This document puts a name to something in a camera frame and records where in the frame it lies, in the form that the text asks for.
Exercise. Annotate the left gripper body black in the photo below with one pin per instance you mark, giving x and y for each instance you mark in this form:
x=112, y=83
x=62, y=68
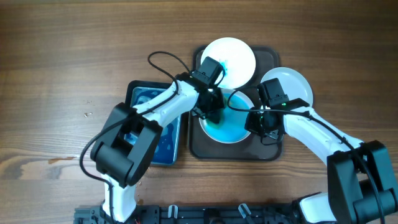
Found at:
x=214, y=102

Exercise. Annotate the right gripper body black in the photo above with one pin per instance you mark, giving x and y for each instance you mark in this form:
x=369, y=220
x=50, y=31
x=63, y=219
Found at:
x=257, y=123

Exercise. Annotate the green yellow sponge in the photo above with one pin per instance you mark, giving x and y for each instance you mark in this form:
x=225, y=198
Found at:
x=214, y=119

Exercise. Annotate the white plate blue stain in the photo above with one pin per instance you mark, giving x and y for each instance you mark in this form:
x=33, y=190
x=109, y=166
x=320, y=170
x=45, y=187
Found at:
x=232, y=128
x=236, y=57

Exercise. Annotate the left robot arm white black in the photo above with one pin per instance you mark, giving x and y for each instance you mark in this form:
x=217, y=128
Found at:
x=124, y=148

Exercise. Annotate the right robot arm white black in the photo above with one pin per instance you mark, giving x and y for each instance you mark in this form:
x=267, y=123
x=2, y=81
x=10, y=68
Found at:
x=362, y=186

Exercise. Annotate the brown serving tray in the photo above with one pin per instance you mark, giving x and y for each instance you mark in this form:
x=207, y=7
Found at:
x=203, y=147

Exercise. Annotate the black tray with blue water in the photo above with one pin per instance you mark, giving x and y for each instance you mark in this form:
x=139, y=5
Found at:
x=166, y=152

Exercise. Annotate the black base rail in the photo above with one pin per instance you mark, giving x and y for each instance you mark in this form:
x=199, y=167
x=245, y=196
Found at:
x=279, y=213

